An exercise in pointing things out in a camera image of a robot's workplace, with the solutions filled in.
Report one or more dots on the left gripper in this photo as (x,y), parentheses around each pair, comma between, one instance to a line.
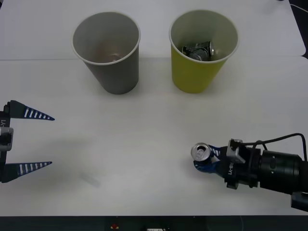
(4,119)

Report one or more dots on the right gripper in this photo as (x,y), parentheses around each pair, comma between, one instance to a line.
(231,172)

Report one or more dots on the black can with silver top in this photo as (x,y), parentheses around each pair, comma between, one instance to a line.
(200,152)

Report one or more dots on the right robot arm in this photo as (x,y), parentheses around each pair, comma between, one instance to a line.
(279,166)

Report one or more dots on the yellow-green plastic waste bin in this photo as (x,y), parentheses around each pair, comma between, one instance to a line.
(190,74)

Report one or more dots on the black drink can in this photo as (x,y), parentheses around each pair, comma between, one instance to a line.
(201,45)
(199,55)

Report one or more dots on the red round button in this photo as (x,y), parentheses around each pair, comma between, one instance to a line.
(114,226)

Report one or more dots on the grey plastic waste bin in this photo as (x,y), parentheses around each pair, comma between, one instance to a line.
(115,74)

